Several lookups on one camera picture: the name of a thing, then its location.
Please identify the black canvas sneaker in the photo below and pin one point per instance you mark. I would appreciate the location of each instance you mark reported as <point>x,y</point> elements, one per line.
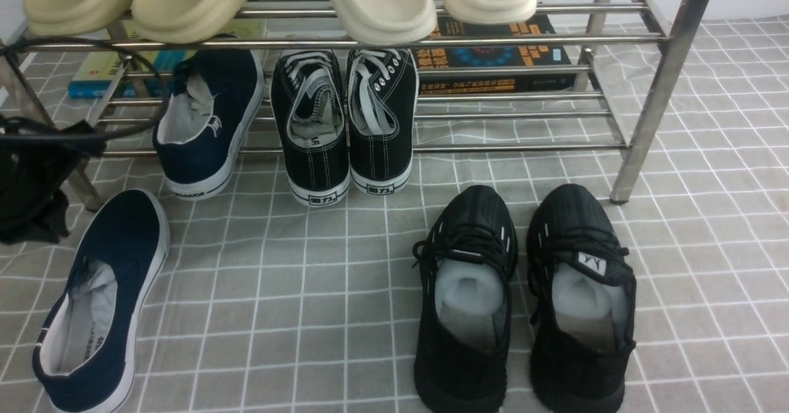
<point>307,100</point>
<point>382,97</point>

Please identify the black book orange text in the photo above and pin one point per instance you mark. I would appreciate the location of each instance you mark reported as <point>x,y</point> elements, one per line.
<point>494,70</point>

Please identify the black canvas sneaker right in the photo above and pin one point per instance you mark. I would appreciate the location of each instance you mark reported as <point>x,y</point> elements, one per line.
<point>382,97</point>

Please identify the black knit sneaker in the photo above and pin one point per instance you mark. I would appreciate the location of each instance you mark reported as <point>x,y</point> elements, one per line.
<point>465,265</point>
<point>585,304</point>

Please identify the stainless steel shoe rack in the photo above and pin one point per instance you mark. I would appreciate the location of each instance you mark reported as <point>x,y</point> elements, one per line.
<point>627,63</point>

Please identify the black knit sneaker left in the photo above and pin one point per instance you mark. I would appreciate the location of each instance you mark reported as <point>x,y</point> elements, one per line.
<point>465,265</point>

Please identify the black knit sneaker right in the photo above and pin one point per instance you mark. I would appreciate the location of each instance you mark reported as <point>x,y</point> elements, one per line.
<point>585,304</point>

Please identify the navy slip-on shoe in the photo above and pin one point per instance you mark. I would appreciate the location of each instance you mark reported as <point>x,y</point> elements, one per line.
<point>215,96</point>
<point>85,354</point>

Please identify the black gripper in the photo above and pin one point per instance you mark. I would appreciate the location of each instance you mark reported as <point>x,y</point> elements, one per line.
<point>35,162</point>

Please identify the black canvas sneaker left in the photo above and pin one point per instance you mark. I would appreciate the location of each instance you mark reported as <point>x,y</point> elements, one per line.
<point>307,100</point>

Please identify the grey checkered floor cloth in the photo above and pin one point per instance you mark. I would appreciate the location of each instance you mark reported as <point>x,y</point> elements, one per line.
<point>265,305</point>

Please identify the green blue book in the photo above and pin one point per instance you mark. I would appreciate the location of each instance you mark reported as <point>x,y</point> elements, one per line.
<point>100,68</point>

